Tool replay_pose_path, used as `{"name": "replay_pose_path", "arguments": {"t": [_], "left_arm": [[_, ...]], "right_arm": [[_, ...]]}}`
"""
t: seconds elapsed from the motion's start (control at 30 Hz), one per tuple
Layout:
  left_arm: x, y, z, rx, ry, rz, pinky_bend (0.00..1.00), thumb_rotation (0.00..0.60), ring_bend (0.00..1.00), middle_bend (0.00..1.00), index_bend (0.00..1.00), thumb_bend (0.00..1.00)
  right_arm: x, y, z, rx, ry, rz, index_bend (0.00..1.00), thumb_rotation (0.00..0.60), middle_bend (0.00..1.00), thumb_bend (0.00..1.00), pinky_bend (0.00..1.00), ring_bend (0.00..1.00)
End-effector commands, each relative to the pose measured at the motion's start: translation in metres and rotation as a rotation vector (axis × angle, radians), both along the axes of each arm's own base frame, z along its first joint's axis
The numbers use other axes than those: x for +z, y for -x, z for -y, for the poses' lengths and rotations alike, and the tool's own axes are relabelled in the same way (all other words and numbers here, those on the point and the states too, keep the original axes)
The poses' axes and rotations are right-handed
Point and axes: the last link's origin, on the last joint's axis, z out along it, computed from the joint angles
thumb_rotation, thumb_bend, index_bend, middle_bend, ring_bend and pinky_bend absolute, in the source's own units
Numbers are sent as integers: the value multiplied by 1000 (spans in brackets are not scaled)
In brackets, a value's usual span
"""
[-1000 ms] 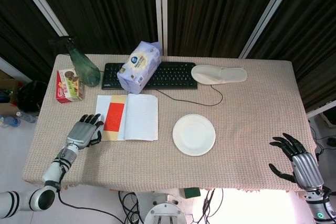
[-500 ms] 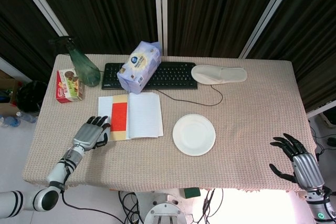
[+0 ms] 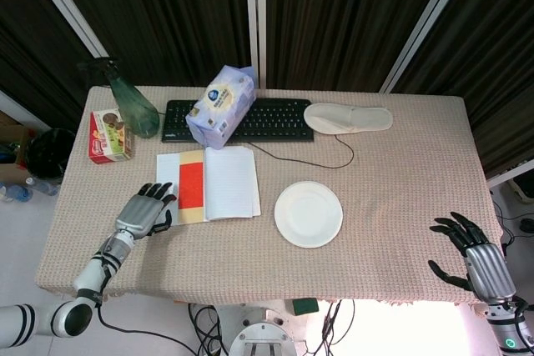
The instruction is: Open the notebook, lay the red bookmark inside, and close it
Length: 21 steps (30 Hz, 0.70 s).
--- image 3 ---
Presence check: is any green spray bottle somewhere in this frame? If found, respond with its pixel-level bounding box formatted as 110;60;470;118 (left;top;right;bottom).
77;57;161;139

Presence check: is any white paper plate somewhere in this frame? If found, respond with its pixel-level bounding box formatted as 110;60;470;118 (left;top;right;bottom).
274;180;345;249

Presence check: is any black keyboard cable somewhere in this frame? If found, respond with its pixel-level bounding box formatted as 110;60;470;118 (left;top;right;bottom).
248;133;356;170

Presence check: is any green block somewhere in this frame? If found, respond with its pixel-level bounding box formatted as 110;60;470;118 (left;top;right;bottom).
291;297;320;316

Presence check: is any red and yellow card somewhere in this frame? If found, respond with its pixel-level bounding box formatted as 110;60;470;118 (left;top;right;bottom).
177;148;209;223

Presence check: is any yellow cover lined notebook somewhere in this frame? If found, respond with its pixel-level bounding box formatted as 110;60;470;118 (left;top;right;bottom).
155;145;262;226

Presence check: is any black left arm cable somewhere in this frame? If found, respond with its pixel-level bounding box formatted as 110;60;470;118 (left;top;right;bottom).
96;247;199;356

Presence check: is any black floor cable bundle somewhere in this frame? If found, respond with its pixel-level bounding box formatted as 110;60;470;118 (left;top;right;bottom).
490;188;534;255
187;301;229;356
306;299;355;356

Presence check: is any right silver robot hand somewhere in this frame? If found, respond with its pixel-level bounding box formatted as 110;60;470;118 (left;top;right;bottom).
428;211;518;303

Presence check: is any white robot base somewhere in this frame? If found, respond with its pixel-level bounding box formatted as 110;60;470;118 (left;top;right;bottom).
216;303;308;356

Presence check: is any black computer keyboard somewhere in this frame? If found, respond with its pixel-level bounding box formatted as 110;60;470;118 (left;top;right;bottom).
161;98;315;143

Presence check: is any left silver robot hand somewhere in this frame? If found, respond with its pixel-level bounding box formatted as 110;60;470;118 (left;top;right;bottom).
114;182;176;241

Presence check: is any white partition frame post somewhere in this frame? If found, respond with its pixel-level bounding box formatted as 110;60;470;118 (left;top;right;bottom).
244;0;268;90
378;0;480;93
20;0;110;59

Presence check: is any dark pleated curtain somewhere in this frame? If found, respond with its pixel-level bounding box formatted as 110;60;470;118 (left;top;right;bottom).
264;0;456;91
0;0;91;123
43;0;254;88
394;0;534;180

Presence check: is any beige waffle tablecloth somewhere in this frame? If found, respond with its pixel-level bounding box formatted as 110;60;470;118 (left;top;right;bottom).
35;85;504;305

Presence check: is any light blue tissue pack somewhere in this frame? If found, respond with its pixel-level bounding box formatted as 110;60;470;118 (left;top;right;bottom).
184;64;257;151

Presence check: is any brown cardboard box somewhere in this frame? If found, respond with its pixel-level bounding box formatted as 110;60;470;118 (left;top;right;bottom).
0;110;33;184

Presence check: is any clear plastic water bottle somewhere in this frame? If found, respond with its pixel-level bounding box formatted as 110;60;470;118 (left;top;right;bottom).
0;183;33;203
25;176;60;198

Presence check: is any red cookie box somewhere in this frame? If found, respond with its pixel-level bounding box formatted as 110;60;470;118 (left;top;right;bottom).
88;108;135;164

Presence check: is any white cloth slipper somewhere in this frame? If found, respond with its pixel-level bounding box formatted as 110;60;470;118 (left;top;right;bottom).
303;103;394;136

